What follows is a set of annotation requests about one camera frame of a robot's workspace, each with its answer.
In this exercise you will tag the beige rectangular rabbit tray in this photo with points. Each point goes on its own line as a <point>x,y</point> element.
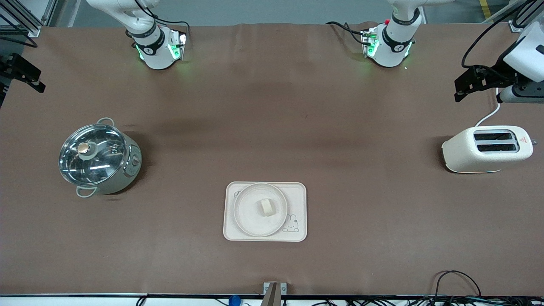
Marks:
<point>297,195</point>

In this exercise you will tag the silver electric cooking pot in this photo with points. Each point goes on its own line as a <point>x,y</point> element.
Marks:
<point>131,170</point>

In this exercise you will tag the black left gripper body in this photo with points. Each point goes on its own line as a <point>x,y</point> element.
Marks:
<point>496,75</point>

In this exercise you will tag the brown table cover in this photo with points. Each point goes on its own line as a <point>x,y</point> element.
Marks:
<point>272,127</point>

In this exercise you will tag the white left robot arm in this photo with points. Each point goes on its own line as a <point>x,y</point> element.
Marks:
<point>393,49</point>

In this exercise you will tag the white round plate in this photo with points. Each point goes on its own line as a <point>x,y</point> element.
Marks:
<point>250,212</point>

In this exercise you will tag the glass pot lid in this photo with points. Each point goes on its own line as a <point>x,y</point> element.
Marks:
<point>95,155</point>

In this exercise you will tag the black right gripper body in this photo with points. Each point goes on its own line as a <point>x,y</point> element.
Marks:
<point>9,66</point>

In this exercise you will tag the cream two-slot toaster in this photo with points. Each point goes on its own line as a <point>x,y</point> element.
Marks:
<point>484,161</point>

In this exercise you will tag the aluminium frame profile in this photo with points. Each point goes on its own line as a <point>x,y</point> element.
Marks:
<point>25,17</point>
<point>525,17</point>

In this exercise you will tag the white steamed bun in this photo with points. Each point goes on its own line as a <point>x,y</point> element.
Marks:
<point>265,207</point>

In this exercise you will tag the grey metal camera mount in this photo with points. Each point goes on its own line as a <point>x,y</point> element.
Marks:
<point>273,293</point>

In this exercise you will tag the blue round cap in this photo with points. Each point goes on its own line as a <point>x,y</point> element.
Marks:
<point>234,300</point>

